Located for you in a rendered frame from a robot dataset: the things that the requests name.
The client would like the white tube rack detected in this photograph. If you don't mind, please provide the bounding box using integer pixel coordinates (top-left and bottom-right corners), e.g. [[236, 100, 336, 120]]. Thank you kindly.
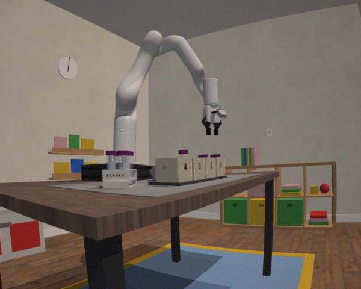
[[102, 169, 137, 189]]

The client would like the grey flat mat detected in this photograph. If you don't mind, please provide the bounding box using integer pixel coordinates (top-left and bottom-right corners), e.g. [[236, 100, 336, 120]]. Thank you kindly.
[[46, 175, 238, 198]]

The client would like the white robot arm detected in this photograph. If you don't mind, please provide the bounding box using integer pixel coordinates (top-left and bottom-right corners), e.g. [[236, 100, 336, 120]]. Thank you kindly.
[[113, 31, 218, 165]]

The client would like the beige bucket adapter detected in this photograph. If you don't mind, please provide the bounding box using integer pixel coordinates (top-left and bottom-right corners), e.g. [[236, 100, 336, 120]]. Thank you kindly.
[[205, 158, 216, 179], [215, 158, 225, 177], [155, 158, 193, 183], [192, 158, 205, 181]]

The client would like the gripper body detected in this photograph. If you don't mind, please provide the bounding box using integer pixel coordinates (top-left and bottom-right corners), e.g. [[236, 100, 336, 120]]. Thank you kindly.
[[203, 104, 220, 124]]

